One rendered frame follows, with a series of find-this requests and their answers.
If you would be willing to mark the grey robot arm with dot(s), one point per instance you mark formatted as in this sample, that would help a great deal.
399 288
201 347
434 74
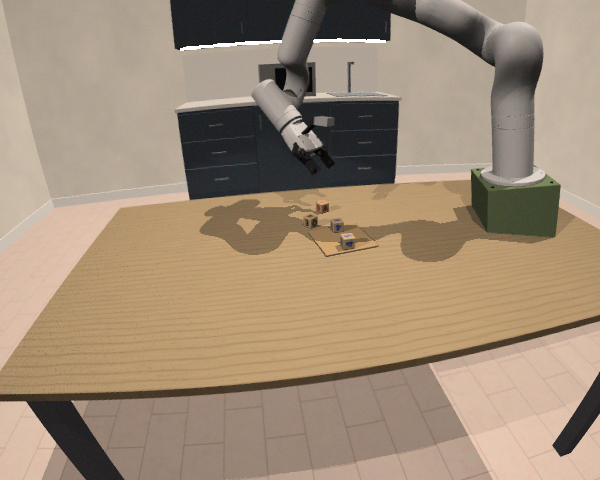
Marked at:
514 49

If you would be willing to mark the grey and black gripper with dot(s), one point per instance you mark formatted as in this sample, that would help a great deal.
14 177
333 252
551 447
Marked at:
304 144

